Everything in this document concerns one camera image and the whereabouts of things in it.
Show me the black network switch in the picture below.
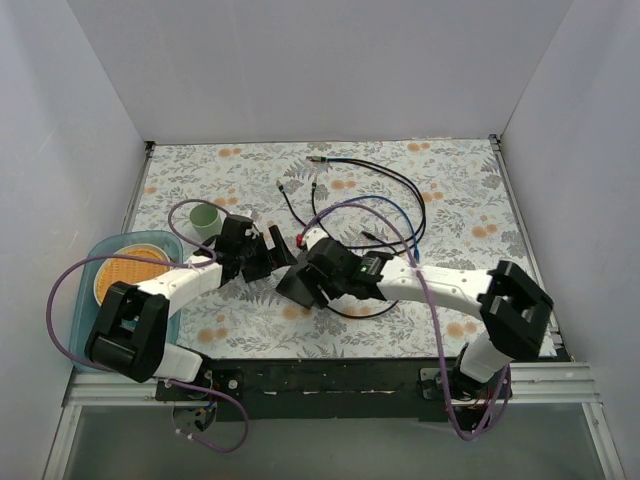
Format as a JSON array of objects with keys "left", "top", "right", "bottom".
[{"left": 276, "top": 264, "right": 315, "bottom": 309}]

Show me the black ethernet cable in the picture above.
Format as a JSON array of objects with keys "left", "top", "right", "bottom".
[{"left": 276, "top": 181, "right": 428, "bottom": 321}]

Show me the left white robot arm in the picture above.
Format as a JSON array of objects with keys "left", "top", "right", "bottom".
[{"left": 85, "top": 215, "right": 296, "bottom": 400}]

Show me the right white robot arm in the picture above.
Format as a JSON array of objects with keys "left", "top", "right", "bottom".
[{"left": 295, "top": 234, "right": 553, "bottom": 398}]

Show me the green cup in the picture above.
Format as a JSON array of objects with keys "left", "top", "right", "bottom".
[{"left": 189, "top": 203, "right": 223, "bottom": 240}]

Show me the orange woven plate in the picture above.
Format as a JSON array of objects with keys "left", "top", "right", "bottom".
[{"left": 94, "top": 243, "right": 170, "bottom": 305}]

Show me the floral table mat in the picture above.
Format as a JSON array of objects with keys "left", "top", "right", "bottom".
[{"left": 133, "top": 140, "right": 531, "bottom": 358}]

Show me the teal plastic tray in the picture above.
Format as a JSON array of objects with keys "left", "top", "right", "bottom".
[{"left": 68, "top": 230, "right": 183, "bottom": 361}]

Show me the blue ethernet cable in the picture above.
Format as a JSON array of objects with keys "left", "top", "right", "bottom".
[{"left": 319, "top": 195, "right": 422, "bottom": 261}]

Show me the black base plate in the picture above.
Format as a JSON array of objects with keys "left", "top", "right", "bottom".
[{"left": 154, "top": 356, "right": 519, "bottom": 422}]

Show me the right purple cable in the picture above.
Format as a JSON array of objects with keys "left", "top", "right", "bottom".
[{"left": 302, "top": 197, "right": 514, "bottom": 442}]

